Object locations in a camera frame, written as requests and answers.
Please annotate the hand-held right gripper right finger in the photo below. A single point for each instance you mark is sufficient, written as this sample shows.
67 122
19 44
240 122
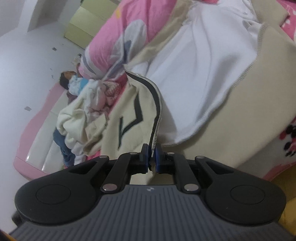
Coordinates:
158 160

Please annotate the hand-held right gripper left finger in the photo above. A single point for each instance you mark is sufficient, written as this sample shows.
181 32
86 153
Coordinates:
145 160

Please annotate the beige zip jacket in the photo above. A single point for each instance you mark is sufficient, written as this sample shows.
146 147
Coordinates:
231 127

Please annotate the pink checked garment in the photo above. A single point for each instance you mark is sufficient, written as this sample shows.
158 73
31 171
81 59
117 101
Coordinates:
112 90

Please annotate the white garment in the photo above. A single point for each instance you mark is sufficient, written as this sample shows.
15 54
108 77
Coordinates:
94 97

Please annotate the cream fleece garment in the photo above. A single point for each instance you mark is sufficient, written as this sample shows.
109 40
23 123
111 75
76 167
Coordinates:
69 120

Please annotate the blue garment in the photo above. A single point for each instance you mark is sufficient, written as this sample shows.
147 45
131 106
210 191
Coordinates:
61 141

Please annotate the dark maroon pillow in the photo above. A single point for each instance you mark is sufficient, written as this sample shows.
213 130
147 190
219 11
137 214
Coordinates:
70 97

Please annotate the pink and white headboard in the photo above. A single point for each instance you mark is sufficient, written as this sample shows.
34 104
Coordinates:
41 143

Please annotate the pink floral quilt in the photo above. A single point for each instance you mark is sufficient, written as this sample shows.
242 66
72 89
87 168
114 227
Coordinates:
111 34

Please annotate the pale green wardrobe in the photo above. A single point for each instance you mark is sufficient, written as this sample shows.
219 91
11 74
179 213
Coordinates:
87 27

